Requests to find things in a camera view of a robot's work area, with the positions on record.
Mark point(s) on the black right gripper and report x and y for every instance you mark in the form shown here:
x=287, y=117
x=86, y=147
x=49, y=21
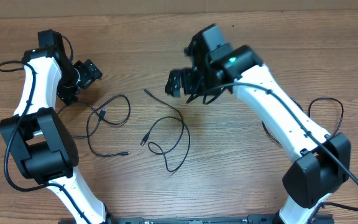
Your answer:
x=185, y=75

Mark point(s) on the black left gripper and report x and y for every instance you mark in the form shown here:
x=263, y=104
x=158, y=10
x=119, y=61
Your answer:
x=89, y=72

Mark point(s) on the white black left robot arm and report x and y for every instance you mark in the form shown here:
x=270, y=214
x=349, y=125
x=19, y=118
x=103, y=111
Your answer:
x=36, y=138

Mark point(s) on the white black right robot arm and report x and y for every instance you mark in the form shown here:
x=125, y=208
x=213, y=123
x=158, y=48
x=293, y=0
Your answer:
x=319, y=159

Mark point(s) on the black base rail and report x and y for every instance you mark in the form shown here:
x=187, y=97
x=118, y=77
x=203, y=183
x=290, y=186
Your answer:
x=250, y=219

